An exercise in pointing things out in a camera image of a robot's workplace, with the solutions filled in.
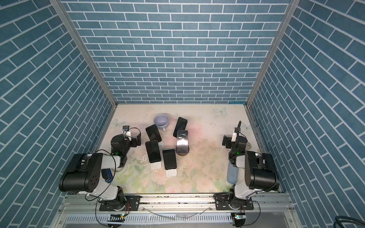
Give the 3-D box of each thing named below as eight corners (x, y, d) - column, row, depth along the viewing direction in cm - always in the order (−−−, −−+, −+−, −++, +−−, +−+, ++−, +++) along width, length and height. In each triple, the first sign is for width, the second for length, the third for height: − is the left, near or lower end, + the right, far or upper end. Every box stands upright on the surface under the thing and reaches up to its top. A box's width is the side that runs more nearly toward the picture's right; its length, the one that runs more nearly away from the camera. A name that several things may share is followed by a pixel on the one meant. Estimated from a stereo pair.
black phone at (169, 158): (166, 171, 86) (162, 161, 74) (165, 160, 90) (162, 149, 79) (177, 169, 87) (175, 159, 75) (176, 159, 91) (174, 147, 79)
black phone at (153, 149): (152, 165, 89) (146, 155, 77) (150, 153, 94) (145, 141, 83) (162, 162, 90) (158, 152, 79) (160, 150, 96) (156, 139, 84)
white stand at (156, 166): (150, 169, 87) (149, 167, 85) (151, 163, 90) (150, 161, 87) (161, 169, 87) (160, 167, 85) (161, 163, 90) (160, 161, 87)
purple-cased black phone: (177, 155, 93) (175, 147, 84) (178, 139, 101) (177, 129, 92) (188, 155, 93) (188, 147, 84) (188, 139, 101) (188, 129, 92)
